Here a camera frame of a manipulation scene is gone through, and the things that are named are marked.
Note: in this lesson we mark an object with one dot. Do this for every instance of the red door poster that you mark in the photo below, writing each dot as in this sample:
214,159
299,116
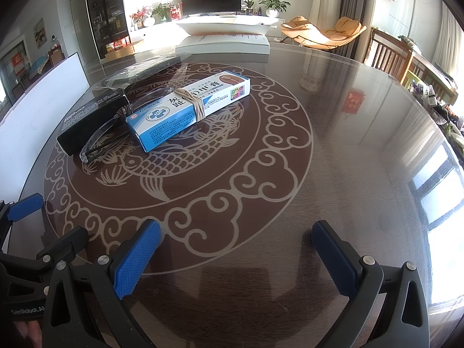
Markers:
17,64

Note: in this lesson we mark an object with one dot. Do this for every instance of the white open book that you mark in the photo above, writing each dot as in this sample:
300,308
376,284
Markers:
221,45

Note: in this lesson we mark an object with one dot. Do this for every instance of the small potted green plant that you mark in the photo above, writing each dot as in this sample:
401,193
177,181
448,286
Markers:
248,6

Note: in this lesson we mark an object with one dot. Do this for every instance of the grey curtain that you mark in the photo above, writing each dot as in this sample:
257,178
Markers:
357,3

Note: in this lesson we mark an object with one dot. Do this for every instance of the cluttered wooden side table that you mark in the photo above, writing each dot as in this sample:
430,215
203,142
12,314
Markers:
431,83

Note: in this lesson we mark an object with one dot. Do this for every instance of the blue and white box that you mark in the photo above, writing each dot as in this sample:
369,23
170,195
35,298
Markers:
163,123

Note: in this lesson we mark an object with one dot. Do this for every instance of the orange lounge chair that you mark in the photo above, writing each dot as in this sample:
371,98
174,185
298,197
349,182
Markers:
322,34

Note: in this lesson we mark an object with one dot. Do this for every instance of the framed wall picture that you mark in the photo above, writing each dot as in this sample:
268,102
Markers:
40,32

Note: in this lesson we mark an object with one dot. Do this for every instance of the red flower bouquet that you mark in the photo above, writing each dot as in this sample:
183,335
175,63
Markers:
137,14

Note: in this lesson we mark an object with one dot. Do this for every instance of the wooden chair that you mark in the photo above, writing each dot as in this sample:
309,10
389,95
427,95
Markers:
389,52

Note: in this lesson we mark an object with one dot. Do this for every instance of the blue patterned cloth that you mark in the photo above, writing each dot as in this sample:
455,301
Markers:
39,66

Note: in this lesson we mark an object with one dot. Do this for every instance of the large potted green plant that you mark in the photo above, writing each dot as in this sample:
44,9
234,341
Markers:
272,5

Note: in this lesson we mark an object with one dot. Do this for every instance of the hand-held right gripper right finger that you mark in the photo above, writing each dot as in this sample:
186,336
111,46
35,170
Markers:
337,257

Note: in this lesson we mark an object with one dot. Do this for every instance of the red table decoration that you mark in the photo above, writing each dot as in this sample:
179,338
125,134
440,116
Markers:
175,11

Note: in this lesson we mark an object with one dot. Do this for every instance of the person's left hand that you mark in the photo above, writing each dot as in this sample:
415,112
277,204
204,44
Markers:
29,335

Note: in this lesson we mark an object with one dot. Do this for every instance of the dark display cabinet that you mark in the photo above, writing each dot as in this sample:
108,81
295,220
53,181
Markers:
107,11

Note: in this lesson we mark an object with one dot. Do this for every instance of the white television stand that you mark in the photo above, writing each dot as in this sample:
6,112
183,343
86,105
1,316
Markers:
156,31

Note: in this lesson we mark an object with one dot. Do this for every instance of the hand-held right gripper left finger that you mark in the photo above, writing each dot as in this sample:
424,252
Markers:
137,257

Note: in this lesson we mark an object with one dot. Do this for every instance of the leafy potted plant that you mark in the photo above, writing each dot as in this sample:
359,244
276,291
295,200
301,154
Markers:
160,11

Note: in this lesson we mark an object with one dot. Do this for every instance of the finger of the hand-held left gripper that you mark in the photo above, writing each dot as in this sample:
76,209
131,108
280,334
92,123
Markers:
27,206
72,241

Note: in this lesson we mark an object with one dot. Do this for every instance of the black box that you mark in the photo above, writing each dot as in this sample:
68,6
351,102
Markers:
90,119

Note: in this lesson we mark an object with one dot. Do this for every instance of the clear frame glasses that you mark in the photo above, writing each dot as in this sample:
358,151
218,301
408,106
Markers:
89,150

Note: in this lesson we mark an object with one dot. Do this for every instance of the white board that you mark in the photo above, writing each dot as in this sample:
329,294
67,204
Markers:
36,116

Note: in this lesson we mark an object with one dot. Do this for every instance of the dark flat packet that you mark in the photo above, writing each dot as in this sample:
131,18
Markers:
148,67

